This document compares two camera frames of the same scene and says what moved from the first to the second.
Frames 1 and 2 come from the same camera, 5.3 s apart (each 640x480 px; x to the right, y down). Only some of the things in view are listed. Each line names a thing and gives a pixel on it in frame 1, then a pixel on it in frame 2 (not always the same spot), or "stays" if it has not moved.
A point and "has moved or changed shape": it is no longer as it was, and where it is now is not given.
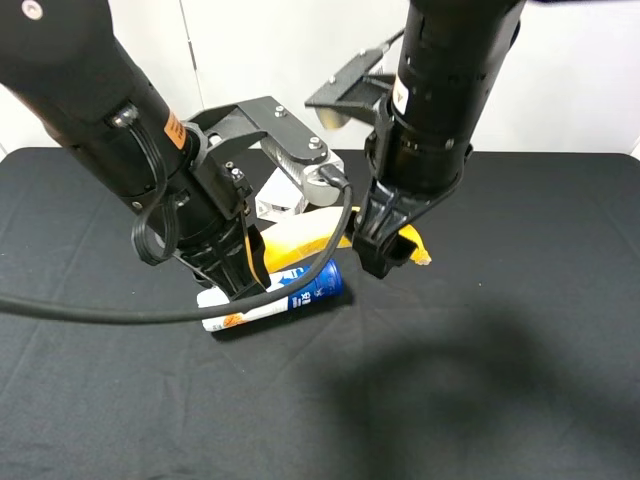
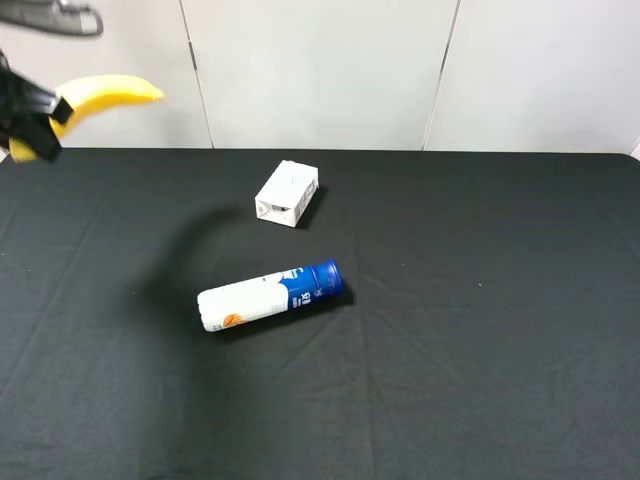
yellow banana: x=300 y=235 has moved or changed shape
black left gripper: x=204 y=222 to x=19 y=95
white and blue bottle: x=319 y=279 stays
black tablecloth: x=514 y=354 stays
